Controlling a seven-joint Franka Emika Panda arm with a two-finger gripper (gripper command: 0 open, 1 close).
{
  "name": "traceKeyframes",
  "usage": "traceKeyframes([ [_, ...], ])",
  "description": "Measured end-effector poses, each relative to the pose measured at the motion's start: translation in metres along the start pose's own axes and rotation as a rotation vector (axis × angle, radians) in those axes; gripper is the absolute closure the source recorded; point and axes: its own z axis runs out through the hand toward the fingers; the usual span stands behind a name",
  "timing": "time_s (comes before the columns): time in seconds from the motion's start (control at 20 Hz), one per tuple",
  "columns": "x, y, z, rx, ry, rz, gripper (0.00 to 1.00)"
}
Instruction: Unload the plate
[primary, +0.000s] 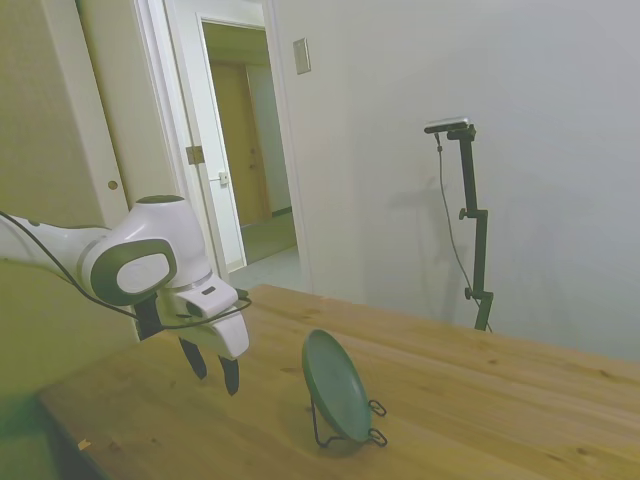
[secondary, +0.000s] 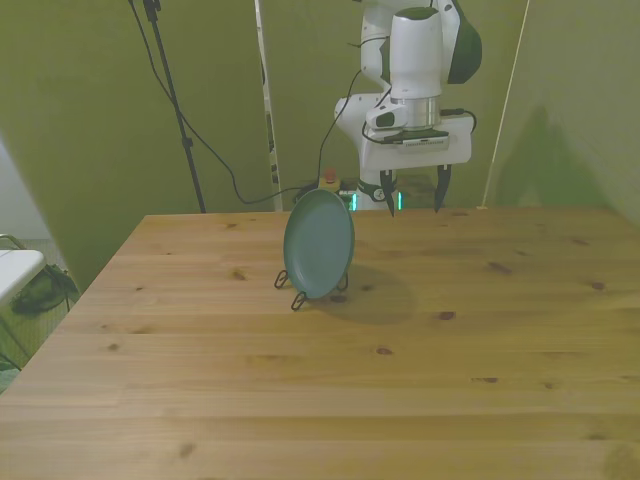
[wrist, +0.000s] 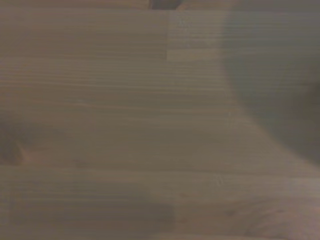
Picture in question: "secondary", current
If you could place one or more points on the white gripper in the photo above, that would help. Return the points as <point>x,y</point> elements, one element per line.
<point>415,156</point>

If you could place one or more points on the teal green round plate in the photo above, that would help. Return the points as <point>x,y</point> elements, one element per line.
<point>317,245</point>

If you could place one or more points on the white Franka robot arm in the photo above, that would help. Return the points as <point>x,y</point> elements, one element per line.
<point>415,50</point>

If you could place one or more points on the black box with green lights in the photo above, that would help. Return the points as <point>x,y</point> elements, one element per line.
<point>348,185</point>

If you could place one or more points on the red emergency stop button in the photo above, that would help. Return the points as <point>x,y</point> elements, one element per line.
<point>330,175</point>

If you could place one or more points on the white vertical panel strip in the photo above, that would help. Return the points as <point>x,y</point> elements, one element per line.
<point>267,100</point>

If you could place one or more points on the black tripod stand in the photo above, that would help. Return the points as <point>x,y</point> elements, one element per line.
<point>172,95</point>

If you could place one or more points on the dark green bag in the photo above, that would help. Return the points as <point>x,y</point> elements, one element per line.
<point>40,295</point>

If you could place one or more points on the white folding table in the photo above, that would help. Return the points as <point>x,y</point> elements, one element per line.
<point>15,270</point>

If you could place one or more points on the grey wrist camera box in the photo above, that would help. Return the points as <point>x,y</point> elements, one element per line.
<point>425,142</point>

